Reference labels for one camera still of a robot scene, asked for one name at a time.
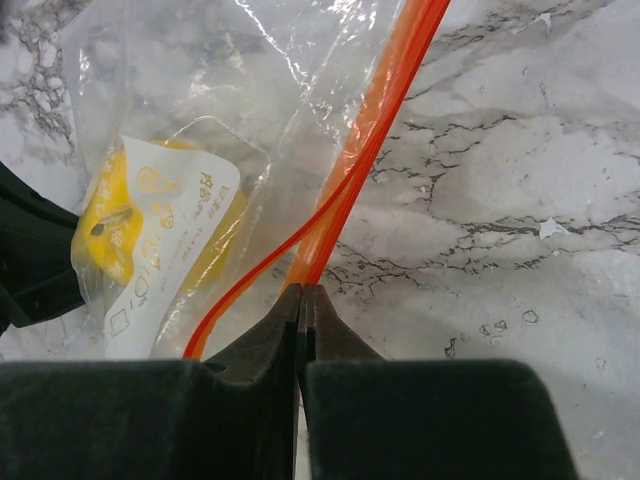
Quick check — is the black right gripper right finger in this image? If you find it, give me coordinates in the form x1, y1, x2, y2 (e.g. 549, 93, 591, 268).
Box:
299, 285, 578, 479

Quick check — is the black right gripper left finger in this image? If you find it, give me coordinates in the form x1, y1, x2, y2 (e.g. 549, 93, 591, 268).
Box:
1, 285, 302, 479

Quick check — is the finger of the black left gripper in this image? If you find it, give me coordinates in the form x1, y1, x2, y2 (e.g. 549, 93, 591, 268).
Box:
0, 166, 84, 330

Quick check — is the orange zip clear bag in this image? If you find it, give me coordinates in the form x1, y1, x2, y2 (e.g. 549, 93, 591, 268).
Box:
62, 1, 447, 360

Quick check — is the fake yellow lemon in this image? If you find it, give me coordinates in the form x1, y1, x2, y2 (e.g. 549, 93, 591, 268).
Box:
71, 137, 247, 291

